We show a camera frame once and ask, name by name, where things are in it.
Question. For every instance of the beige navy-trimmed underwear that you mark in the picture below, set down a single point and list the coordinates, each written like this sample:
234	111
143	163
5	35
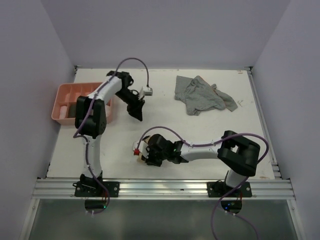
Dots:
141	158

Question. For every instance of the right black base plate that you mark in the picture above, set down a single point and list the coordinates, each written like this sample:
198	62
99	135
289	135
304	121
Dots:
217	189

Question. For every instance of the olive rolled cloth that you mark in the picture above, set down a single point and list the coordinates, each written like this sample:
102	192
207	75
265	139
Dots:
72	111

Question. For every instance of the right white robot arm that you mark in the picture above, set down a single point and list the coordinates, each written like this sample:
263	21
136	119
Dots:
239	153

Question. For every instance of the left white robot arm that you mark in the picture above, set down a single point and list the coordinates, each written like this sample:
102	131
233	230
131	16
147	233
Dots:
91	123

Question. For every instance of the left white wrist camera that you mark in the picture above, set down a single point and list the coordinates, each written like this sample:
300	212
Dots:
145	91

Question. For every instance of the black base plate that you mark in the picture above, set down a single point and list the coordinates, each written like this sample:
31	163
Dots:
110	188
217	189

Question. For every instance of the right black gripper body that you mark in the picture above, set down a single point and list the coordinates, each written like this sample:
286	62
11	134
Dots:
155	157

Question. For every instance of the aluminium mounting rail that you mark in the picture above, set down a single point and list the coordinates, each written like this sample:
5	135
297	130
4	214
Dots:
157	189

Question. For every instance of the pink divided storage tray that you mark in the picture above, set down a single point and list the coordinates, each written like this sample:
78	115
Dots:
67	94

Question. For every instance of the red cable connector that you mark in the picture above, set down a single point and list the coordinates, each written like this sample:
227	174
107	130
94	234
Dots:
136	152

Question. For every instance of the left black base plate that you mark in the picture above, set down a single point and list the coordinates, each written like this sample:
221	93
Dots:
110	188

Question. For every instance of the grey striped underwear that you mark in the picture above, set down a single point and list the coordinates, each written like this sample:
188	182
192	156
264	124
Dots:
199	96

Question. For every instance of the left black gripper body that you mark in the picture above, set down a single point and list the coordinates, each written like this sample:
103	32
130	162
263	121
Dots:
127	96

